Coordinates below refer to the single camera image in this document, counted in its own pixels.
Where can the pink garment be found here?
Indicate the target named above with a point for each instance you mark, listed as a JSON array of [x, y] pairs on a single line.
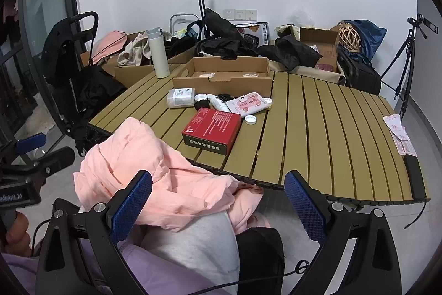
[[155, 177]]

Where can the black clothes pile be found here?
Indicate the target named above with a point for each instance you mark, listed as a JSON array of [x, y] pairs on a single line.
[[297, 53]]

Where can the person's left hand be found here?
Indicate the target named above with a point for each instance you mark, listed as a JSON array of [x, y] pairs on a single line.
[[19, 236]]

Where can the black jacket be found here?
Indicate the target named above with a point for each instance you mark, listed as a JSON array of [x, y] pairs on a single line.
[[221, 35]]

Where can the white round lid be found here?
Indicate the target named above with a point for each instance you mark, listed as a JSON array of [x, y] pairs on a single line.
[[200, 97]]

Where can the white round cap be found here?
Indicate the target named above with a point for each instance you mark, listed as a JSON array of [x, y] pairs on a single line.
[[250, 120]]

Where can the shallow cardboard tray box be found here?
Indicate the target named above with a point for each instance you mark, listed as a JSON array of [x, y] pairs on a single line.
[[221, 73]]

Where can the large cardboard box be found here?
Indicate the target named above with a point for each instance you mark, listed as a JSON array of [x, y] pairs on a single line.
[[131, 75]]

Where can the blue bag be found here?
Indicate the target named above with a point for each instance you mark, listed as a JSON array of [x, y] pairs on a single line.
[[369, 34]]

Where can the small pink-white packet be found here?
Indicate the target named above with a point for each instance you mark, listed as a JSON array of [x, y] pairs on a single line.
[[206, 75], [251, 75]]

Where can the small cardboard box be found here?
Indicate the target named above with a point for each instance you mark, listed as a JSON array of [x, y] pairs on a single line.
[[319, 48]]

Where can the white thermos bottle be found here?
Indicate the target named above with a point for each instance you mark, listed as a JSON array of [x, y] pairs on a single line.
[[157, 53]]

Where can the white wet wipes pack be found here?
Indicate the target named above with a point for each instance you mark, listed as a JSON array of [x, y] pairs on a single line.
[[180, 97]]

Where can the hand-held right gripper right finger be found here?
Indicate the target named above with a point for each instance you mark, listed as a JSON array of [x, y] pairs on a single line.
[[305, 208]]

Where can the black tote bag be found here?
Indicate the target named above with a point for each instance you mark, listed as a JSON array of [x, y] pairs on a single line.
[[181, 42]]

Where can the pink printed paper sheet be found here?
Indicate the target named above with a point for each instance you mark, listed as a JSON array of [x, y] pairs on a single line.
[[399, 134]]

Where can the beige cloth bag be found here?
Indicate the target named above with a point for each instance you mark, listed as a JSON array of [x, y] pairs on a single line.
[[286, 29]]

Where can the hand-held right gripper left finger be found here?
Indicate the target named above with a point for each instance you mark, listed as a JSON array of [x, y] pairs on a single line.
[[133, 201]]

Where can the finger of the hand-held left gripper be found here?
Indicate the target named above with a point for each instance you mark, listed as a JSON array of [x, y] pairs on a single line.
[[51, 162], [31, 143]]

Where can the white wall socket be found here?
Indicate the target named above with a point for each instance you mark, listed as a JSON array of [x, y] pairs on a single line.
[[240, 13]]

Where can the black tripod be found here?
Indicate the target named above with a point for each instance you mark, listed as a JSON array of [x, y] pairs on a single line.
[[407, 56]]

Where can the woven rattan basket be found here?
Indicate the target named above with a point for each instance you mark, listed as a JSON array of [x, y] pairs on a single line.
[[348, 34]]

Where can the lilac jacket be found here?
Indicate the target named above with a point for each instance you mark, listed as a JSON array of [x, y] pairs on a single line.
[[155, 270]]

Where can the white printed carton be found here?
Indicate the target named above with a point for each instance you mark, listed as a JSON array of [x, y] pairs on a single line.
[[257, 34]]

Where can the pink bag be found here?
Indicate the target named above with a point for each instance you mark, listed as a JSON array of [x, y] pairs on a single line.
[[108, 42]]

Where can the beige clothes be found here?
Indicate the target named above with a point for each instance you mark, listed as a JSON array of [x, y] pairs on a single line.
[[136, 49]]

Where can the pink printed pouch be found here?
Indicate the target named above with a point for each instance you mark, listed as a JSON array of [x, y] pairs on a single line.
[[250, 104]]

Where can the red cardboard box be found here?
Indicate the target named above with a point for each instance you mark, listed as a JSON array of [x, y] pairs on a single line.
[[211, 131]]

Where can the black phone on table edge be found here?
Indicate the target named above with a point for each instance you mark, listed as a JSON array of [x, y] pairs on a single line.
[[414, 177]]

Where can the metal folding chair frame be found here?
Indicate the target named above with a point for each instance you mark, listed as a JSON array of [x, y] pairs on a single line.
[[179, 16]]

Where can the black stroller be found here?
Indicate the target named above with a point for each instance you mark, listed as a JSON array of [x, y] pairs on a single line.
[[58, 49]]

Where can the black clothing heap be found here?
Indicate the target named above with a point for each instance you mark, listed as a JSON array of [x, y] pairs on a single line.
[[98, 87]]

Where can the black suitcase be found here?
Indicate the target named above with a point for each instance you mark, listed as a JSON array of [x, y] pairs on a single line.
[[359, 72]]

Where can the white tube bottle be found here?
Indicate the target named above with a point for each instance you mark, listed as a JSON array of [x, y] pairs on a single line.
[[219, 104]]

